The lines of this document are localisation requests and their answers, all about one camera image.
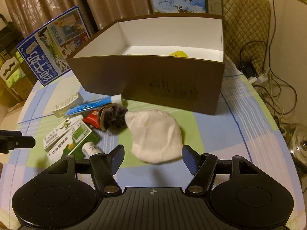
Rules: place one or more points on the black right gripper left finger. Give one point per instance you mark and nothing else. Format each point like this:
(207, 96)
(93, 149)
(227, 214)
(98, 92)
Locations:
(104, 168)

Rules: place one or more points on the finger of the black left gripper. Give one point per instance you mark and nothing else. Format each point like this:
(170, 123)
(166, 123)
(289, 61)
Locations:
(11, 139)

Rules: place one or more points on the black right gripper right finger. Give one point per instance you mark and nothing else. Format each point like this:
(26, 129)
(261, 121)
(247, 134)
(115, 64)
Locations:
(202, 167)

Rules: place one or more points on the white pill bottle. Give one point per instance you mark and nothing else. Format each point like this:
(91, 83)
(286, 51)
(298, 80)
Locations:
(89, 149)

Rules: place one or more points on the dark brown sock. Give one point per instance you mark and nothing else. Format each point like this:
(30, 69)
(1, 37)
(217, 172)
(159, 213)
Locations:
(111, 116)

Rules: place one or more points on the white medicine box green print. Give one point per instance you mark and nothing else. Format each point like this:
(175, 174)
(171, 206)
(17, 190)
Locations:
(52, 138)

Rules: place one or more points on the red snack packet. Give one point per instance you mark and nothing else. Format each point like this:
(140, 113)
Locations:
(93, 119)

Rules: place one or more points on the checked blue green tablecloth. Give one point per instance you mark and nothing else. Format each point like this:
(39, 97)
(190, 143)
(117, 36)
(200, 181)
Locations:
(241, 126)

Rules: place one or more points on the white plastic comb holder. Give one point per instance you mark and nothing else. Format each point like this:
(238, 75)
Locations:
(60, 109)

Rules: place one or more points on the blue white toothpaste tube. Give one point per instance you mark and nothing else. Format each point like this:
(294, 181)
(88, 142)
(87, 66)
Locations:
(117, 99)

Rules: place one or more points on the blue milk carton box left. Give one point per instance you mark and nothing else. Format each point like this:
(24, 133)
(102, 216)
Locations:
(46, 49)

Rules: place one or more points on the steel pot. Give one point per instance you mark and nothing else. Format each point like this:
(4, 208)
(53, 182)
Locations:
(296, 142)

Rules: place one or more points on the brown cardboard storage box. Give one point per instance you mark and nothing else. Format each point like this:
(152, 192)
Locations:
(131, 57)

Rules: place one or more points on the yellow round object in box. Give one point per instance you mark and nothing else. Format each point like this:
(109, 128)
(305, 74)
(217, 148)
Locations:
(180, 54)

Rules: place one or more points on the brown curtain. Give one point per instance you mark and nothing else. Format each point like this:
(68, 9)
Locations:
(29, 15)

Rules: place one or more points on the beige quilted chair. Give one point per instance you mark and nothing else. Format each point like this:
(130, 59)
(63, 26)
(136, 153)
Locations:
(246, 25)

